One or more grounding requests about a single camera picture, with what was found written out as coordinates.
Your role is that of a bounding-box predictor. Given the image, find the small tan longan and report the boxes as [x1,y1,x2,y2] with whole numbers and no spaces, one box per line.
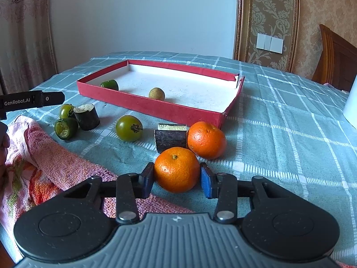
[148,87,165,101]

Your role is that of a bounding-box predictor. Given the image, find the white wall light switch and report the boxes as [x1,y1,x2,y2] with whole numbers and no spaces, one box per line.
[256,33,284,53]

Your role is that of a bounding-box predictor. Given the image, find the gold decorative wall frame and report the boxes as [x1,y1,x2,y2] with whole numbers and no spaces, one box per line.
[234,0,301,73]

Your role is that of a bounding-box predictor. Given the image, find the red cardboard box tray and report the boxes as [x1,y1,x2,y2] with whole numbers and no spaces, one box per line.
[77,59,245,130]

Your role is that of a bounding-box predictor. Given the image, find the pink patterned towel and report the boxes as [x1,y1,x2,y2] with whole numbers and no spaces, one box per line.
[0,115,196,246]

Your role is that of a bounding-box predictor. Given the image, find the green plaid tablecloth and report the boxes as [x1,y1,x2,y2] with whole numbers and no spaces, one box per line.
[0,51,357,268]

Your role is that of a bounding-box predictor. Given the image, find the small green tomato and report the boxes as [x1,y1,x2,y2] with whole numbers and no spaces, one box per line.
[59,104,76,119]

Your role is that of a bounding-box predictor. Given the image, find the bitten green fruit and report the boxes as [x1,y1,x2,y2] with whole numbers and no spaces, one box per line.
[54,117,79,141]

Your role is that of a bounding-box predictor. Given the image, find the person's left hand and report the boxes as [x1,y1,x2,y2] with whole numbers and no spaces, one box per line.
[0,123,10,179]

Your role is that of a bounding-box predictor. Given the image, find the orange mandarin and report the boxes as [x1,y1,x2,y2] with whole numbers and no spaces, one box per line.
[154,147,201,193]
[187,121,227,160]

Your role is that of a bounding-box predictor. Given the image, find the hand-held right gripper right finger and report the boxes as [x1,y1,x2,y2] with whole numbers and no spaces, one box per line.
[200,162,292,224]

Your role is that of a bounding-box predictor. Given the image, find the dark green fruit piece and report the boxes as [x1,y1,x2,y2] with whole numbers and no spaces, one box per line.
[100,79,119,91]

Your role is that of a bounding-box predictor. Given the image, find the beige patterned curtain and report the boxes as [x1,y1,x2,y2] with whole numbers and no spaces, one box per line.
[0,0,58,95]

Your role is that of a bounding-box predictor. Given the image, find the dark eggplant cylinder piece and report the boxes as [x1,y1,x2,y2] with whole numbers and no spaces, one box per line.
[73,103,100,131]

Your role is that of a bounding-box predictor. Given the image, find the brown wooden chair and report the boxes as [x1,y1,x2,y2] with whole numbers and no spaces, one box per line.
[311,24,357,93]

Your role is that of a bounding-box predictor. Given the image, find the large green tomato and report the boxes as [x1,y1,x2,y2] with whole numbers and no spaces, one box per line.
[116,115,143,142]

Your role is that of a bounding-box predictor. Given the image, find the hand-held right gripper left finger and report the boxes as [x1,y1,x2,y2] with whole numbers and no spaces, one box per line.
[64,162,155,224]

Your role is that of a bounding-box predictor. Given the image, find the white smooth container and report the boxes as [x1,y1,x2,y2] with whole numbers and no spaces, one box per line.
[342,74,357,131]

